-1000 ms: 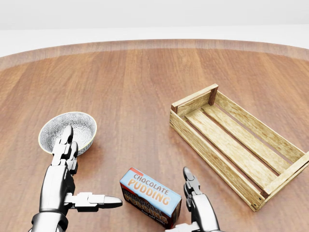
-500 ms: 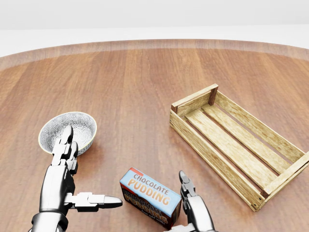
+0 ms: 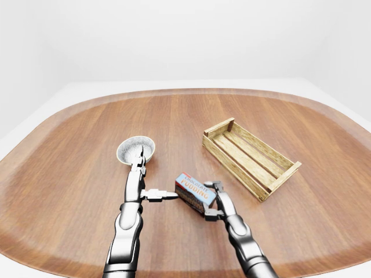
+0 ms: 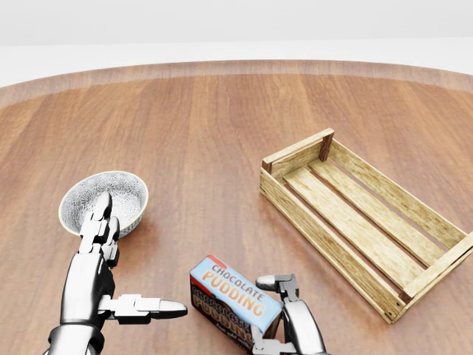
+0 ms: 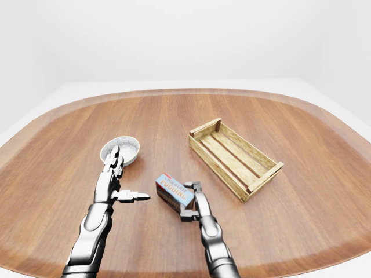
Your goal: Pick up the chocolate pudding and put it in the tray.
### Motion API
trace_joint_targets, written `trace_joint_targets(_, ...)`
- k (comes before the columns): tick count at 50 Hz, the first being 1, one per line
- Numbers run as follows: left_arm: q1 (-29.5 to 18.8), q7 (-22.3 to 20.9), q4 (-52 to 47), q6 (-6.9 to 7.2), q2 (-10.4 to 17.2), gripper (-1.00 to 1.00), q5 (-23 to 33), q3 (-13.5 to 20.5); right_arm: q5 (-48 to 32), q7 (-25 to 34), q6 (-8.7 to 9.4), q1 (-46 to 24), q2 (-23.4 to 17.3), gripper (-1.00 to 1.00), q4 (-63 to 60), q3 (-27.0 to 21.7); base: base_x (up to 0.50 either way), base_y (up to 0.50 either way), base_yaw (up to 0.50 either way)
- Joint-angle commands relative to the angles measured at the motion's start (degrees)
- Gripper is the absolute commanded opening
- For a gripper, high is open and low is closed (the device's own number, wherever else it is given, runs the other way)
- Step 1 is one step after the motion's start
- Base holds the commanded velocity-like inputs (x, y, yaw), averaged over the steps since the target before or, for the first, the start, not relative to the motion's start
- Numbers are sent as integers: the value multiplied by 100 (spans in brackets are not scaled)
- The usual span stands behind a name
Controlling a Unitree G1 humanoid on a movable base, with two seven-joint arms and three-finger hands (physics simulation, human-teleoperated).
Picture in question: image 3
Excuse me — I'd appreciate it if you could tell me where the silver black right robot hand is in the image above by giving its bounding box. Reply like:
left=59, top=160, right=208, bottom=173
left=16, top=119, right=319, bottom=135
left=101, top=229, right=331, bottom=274
left=203, top=180, right=252, bottom=240

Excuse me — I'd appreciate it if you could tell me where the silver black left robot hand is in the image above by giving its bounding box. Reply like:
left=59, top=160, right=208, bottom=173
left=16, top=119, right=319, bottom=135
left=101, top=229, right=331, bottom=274
left=115, top=145, right=179, bottom=234

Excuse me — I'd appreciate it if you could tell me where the chocolate pudding box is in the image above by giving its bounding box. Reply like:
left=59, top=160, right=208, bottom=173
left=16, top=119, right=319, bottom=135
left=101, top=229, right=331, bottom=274
left=174, top=172, right=217, bottom=218

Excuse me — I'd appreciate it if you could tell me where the wooden slat tray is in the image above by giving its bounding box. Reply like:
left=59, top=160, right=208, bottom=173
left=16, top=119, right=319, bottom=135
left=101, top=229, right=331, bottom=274
left=202, top=117, right=303, bottom=203

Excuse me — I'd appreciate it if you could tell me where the speckled white bowl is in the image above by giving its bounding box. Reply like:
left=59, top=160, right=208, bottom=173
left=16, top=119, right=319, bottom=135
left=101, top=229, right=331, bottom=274
left=116, top=135, right=156, bottom=166

